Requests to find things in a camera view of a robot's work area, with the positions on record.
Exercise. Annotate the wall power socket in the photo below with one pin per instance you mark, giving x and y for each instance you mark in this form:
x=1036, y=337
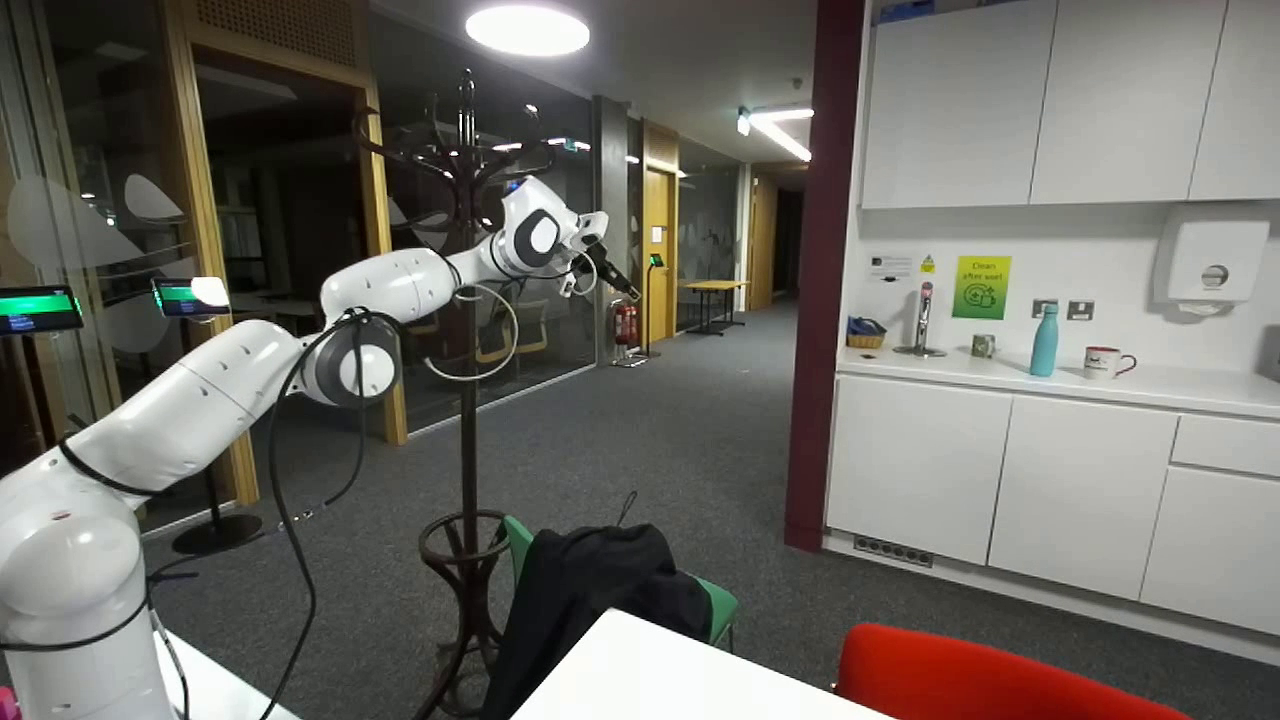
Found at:
x=1082, y=308

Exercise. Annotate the white robot mounting table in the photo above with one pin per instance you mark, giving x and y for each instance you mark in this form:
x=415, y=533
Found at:
x=215, y=692

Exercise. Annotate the white paper towel dispenser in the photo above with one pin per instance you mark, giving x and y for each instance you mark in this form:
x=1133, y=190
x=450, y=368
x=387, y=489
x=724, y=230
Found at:
x=1204, y=264

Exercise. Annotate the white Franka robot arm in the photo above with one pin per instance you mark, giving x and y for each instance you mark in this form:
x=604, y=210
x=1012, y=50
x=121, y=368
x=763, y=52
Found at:
x=175, y=414

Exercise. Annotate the white lower kitchen cabinets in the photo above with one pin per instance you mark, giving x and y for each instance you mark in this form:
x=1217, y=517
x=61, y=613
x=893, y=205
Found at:
x=1052, y=495

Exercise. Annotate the green wall poster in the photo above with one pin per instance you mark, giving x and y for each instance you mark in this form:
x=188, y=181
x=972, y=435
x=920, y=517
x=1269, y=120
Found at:
x=981, y=290

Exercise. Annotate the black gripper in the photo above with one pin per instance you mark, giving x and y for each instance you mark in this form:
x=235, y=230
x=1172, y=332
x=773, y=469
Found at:
x=591, y=258

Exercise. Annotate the chrome kitchen tap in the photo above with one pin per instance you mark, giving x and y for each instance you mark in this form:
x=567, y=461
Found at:
x=918, y=320

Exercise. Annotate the teal water bottle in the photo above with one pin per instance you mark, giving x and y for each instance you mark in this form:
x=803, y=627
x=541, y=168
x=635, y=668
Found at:
x=1045, y=347

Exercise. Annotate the green chair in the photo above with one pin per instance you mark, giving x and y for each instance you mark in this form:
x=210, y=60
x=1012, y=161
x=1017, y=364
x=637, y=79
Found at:
x=722, y=618

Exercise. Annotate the green screen tablet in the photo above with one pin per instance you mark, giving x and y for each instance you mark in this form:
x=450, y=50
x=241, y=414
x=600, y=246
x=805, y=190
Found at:
x=188, y=295
x=42, y=308

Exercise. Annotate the wooden corridor table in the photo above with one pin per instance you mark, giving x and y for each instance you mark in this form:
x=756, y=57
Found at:
x=708, y=284

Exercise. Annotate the red fire extinguisher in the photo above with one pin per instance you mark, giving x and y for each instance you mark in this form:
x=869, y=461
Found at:
x=625, y=324

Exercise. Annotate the dark wooden coat stand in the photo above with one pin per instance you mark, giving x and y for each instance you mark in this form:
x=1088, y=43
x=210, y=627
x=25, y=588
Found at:
x=471, y=441

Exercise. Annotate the black floor stand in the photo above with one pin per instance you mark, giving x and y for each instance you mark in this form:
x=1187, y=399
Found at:
x=222, y=539

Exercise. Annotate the round ceiling lamp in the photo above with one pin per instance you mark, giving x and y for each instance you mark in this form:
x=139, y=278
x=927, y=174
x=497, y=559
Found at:
x=531, y=30

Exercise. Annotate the white mug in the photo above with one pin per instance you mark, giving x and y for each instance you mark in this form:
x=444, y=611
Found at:
x=1103, y=361

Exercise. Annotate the wooden door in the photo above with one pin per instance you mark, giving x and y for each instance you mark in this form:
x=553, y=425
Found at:
x=660, y=263

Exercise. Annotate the small grey cup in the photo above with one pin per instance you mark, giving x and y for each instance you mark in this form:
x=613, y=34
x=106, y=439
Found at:
x=981, y=347

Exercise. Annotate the red chair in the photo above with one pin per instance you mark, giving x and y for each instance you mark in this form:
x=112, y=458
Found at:
x=972, y=680

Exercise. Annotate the linear corridor ceiling light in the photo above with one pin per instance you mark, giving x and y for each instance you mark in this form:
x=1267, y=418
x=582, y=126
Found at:
x=782, y=131

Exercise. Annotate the white upper kitchen cabinets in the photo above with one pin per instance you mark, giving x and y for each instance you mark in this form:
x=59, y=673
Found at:
x=1064, y=93

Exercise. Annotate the white kitchen cabinets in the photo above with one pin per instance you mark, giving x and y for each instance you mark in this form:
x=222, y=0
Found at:
x=1052, y=495
x=1064, y=93

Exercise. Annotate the black hoodie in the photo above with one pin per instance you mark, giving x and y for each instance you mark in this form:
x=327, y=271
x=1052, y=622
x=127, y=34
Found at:
x=587, y=600

